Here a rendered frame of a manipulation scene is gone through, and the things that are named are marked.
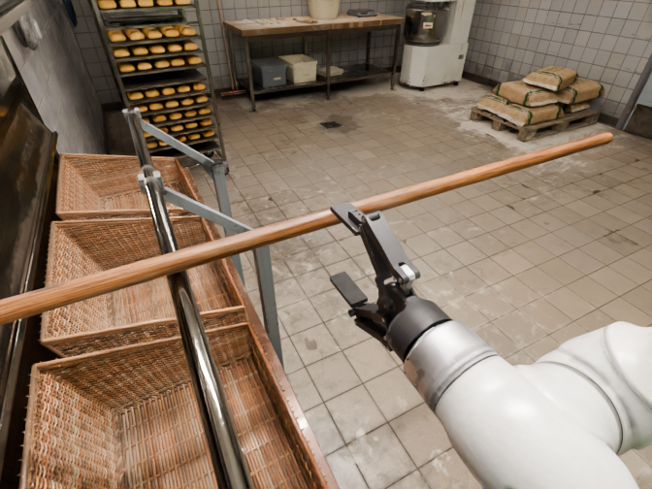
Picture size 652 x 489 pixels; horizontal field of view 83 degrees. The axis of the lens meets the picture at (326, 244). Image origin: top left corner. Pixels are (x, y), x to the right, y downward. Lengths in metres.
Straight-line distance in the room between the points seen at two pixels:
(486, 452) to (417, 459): 1.32
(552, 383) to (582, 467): 0.07
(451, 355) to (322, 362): 1.49
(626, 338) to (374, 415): 1.37
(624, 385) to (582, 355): 0.04
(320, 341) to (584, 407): 1.61
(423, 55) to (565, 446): 5.60
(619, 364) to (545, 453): 0.13
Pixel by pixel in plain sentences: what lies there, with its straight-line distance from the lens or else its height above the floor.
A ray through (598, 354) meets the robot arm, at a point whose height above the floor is 1.23.
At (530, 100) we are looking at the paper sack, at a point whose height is 0.38.
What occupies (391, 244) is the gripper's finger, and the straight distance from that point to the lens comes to 0.44.
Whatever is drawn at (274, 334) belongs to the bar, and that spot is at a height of 0.53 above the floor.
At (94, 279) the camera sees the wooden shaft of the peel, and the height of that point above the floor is 1.21.
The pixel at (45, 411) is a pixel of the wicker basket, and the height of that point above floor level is 0.82.
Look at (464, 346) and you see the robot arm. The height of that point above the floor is 1.24.
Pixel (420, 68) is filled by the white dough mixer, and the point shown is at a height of 0.31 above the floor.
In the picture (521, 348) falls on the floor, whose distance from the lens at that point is 2.14.
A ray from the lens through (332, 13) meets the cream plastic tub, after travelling 5.52.
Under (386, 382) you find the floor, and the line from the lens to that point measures 1.83.
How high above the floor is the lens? 1.54
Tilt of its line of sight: 38 degrees down
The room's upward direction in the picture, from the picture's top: straight up
